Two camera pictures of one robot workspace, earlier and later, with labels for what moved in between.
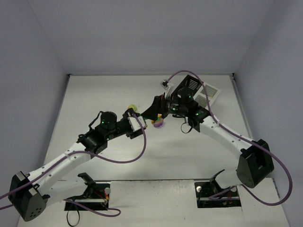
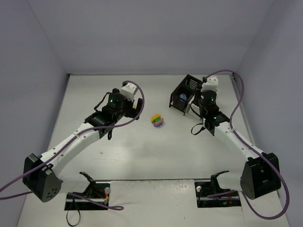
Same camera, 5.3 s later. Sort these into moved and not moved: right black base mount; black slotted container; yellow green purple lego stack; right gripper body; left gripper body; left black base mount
Moved: right gripper body; left gripper body
Not moved: right black base mount; left black base mount; black slotted container; yellow green purple lego stack
